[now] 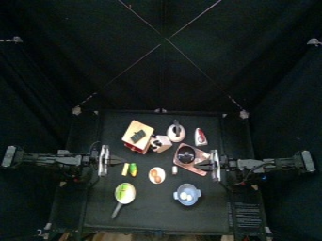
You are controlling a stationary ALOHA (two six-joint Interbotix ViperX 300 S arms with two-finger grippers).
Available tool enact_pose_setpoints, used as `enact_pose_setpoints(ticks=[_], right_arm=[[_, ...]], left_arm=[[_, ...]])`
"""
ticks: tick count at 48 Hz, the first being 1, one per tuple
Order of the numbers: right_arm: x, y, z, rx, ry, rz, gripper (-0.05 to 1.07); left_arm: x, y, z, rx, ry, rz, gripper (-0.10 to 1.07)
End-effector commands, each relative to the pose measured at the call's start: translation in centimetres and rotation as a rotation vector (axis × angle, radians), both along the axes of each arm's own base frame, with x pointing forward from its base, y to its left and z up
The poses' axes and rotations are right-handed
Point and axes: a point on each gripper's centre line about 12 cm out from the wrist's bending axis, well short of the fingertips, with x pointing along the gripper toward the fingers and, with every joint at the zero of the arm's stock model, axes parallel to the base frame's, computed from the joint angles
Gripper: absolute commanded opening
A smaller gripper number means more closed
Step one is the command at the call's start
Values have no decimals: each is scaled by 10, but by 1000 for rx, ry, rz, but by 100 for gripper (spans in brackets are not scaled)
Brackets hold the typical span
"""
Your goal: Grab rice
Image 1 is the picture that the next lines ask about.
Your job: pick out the white toy egg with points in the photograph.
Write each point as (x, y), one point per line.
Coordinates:
(190, 197)
(184, 195)

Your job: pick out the white plate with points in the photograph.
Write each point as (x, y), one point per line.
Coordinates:
(157, 175)

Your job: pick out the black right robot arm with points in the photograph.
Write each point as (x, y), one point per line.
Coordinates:
(268, 163)

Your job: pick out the black toy pot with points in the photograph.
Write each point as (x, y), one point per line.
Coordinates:
(185, 155)

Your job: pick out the red white toy iron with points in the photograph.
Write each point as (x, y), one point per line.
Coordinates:
(201, 137)

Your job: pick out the green toy vegetable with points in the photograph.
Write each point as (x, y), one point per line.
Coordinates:
(123, 191)

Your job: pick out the grey metal frame bracket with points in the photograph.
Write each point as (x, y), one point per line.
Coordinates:
(15, 39)
(160, 110)
(313, 41)
(244, 114)
(77, 110)

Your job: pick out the small wooden toy cube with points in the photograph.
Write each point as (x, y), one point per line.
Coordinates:
(161, 143)

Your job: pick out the wooden toy stove box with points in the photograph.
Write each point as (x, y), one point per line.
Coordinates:
(138, 136)

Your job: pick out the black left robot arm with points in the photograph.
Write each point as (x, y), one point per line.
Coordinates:
(50, 159)

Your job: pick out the small white toy rice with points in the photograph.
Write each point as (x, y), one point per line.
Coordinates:
(174, 170)

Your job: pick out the black toy grill plate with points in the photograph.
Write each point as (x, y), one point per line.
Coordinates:
(138, 135)

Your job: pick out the brown toy bread roll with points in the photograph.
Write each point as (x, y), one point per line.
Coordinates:
(154, 172)
(158, 179)

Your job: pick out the white text label sticker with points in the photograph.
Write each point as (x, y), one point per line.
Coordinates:
(248, 216)

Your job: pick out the green yellow toy corn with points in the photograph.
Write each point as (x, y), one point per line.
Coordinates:
(133, 169)

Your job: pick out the yellow toy food piece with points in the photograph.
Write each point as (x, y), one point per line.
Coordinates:
(125, 169)

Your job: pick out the pink toy tray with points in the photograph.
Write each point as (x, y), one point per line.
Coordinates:
(194, 158)

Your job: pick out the blue toy pot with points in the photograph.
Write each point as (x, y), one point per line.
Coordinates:
(188, 194)

